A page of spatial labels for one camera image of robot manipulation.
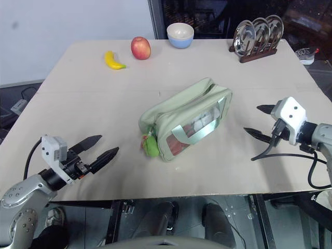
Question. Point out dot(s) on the round steel plate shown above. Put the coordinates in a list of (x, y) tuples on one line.
[(243, 39), (276, 28), (262, 32)]

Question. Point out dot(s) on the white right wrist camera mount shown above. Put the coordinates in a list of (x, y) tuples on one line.
[(293, 114)]

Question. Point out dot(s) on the yellow banana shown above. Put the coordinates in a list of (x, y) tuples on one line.
[(111, 62)]

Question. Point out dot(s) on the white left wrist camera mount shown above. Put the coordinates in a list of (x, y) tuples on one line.
[(49, 150)]

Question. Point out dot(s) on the green zipper pull charm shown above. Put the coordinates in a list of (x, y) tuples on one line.
[(151, 147)]

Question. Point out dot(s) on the red apple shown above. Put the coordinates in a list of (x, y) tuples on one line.
[(140, 48)]

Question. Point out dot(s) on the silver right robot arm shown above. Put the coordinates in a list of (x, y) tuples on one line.
[(321, 140)]

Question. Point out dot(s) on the dark wooden plate rack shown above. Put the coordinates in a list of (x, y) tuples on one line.
[(256, 55)]

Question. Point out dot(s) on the grey and white sneaker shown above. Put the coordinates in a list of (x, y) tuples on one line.
[(55, 216)]

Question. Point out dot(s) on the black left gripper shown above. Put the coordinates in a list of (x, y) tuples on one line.
[(74, 166)]

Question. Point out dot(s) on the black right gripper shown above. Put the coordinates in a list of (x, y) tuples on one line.
[(281, 131)]

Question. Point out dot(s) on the grey robot torso edge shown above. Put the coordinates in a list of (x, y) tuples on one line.
[(166, 242)]

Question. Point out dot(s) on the dark rounded robot foot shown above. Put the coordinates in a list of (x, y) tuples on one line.
[(218, 225), (158, 220)]

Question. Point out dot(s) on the light green toiletry bag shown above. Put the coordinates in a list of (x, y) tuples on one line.
[(186, 114)]

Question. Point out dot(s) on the black table leg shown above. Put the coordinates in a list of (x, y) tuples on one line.
[(112, 223), (264, 223)]

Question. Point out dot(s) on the grey power adapter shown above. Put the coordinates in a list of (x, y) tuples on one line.
[(18, 106)]

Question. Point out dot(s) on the blue and white bowl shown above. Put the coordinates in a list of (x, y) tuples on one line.
[(180, 36)]

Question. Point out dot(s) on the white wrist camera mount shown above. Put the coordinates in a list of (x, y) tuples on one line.
[(293, 114), (49, 150)]

